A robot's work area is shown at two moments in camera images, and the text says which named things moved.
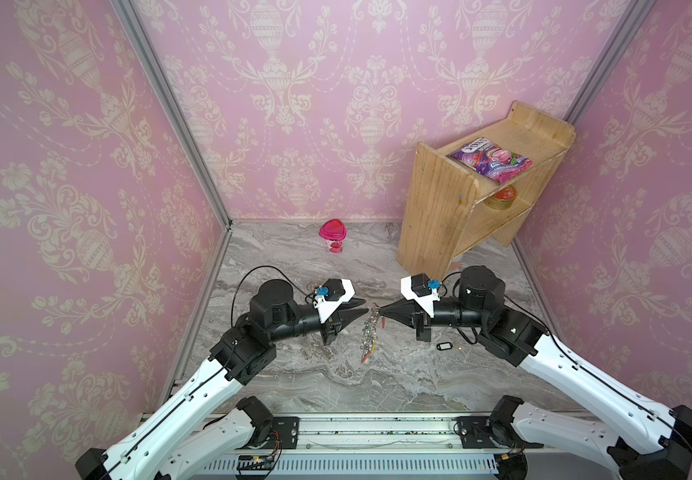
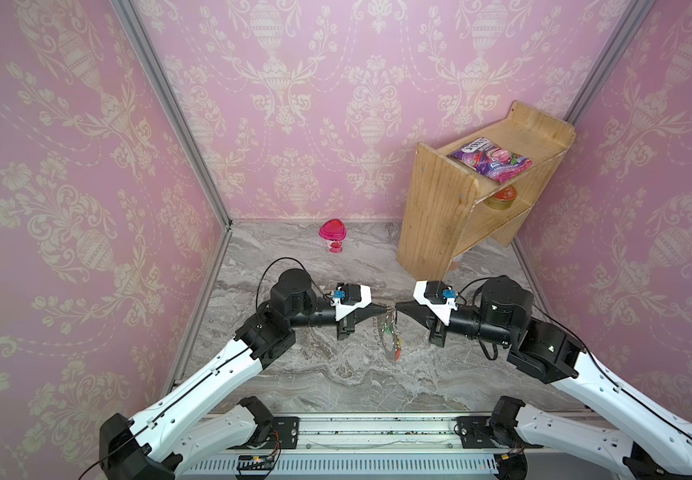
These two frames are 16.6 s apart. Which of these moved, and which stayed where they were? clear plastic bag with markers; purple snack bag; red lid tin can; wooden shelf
Moved: clear plastic bag with markers
Stayed: red lid tin can; purple snack bag; wooden shelf
